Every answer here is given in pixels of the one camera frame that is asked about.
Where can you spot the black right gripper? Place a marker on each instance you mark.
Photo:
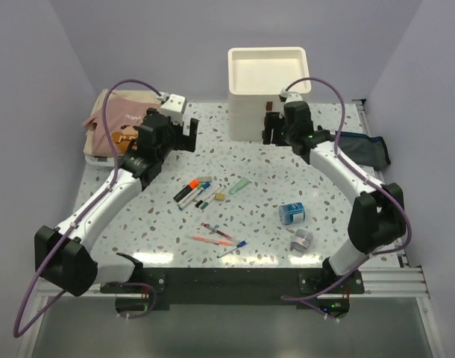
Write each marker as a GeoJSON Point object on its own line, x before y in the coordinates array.
{"type": "Point", "coordinates": [274, 121]}

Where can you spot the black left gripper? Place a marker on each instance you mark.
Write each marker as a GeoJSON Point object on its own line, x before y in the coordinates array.
{"type": "Point", "coordinates": [187, 142]}

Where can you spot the grey white eraser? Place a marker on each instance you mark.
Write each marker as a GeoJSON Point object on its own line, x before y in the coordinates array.
{"type": "Point", "coordinates": [204, 179]}

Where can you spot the cream drawer organizer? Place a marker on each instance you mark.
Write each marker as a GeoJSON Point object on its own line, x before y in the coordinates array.
{"type": "Point", "coordinates": [256, 77]}

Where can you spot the yellow sponge eraser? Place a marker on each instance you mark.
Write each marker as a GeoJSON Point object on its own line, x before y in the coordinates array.
{"type": "Point", "coordinates": [219, 196]}

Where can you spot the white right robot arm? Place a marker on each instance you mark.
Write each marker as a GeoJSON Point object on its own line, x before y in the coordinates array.
{"type": "Point", "coordinates": [378, 216]}

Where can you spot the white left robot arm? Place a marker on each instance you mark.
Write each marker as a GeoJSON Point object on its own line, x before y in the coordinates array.
{"type": "Point", "coordinates": [62, 254]}

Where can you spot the orange black highlighter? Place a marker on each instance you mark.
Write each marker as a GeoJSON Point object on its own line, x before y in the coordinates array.
{"type": "Point", "coordinates": [185, 191]}

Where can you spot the green cap white marker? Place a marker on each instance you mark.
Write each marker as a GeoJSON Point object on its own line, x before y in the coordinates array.
{"type": "Point", "coordinates": [190, 196]}

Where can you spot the blue cap white marker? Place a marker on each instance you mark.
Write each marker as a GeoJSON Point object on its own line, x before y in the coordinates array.
{"type": "Point", "coordinates": [206, 185]}

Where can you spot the black cap white marker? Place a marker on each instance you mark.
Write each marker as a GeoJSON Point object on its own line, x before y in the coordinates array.
{"type": "Point", "coordinates": [206, 196]}

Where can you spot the pink printed t-shirt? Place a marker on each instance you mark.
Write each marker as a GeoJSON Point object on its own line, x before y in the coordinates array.
{"type": "Point", "coordinates": [115, 127]}

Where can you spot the dark green cap marker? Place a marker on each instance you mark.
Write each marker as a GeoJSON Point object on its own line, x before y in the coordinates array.
{"type": "Point", "coordinates": [212, 196]}

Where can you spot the white laundry tray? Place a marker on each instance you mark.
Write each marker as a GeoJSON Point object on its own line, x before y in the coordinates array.
{"type": "Point", "coordinates": [100, 160]}

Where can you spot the blue label can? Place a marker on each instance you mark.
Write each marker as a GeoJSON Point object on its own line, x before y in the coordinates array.
{"type": "Point", "coordinates": [293, 213]}

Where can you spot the dark red pen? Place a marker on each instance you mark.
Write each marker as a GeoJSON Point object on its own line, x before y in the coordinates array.
{"type": "Point", "coordinates": [219, 232]}

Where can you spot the grey pencil pouch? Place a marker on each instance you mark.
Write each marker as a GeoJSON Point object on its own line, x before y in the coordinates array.
{"type": "Point", "coordinates": [365, 150]}

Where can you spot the orange pen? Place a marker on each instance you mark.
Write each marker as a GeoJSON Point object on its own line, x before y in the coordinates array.
{"type": "Point", "coordinates": [211, 241]}

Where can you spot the clear tape roll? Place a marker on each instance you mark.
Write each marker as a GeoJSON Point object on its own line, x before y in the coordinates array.
{"type": "Point", "coordinates": [301, 240]}

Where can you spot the blue cap ballpoint pen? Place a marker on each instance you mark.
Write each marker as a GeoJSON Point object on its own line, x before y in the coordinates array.
{"type": "Point", "coordinates": [236, 247]}

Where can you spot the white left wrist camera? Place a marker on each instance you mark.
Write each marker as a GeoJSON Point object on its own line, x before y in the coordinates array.
{"type": "Point", "coordinates": [173, 106]}

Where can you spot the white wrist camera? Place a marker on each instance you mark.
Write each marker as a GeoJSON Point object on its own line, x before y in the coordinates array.
{"type": "Point", "coordinates": [286, 96]}
{"type": "Point", "coordinates": [173, 106]}

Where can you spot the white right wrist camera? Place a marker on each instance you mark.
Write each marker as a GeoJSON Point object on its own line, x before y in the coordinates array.
{"type": "Point", "coordinates": [286, 96]}

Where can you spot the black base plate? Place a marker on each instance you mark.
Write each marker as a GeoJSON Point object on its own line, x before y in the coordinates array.
{"type": "Point", "coordinates": [229, 286]}

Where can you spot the aluminium frame rail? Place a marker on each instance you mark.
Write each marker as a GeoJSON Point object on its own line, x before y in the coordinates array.
{"type": "Point", "coordinates": [388, 282]}

